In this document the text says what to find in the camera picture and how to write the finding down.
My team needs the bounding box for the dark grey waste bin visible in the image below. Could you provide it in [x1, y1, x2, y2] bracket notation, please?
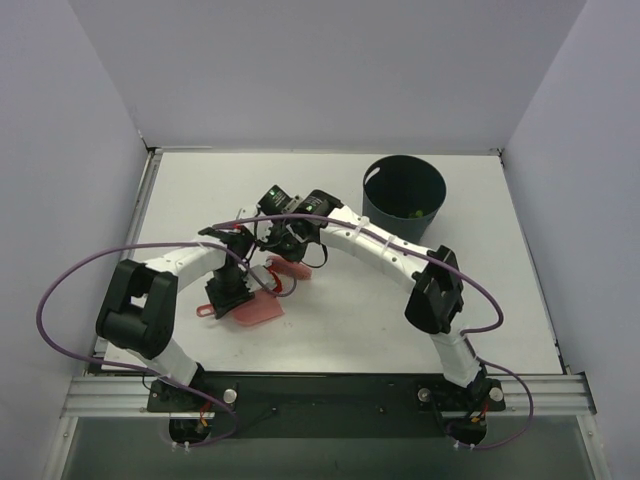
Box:
[362, 155, 447, 244]

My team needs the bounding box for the aluminium table frame rail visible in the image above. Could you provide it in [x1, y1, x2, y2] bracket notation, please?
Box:
[60, 147, 599, 419]

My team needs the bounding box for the pink hand brush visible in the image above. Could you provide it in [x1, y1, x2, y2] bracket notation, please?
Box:
[267, 255, 312, 281]

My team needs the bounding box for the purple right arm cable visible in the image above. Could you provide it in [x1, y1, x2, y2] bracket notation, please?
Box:
[212, 213, 539, 452]

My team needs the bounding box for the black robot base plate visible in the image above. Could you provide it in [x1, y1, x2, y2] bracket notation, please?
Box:
[147, 372, 506, 441]

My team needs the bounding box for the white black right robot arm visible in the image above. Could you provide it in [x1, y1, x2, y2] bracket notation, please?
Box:
[257, 185, 490, 397]

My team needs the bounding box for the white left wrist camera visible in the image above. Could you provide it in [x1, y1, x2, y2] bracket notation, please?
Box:
[245, 265, 278, 292]

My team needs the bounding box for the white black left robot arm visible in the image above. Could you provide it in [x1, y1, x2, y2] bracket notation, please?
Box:
[96, 227, 254, 412]

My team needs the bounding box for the pink plastic dustpan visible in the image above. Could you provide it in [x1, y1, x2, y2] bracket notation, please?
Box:
[196, 291, 284, 327]

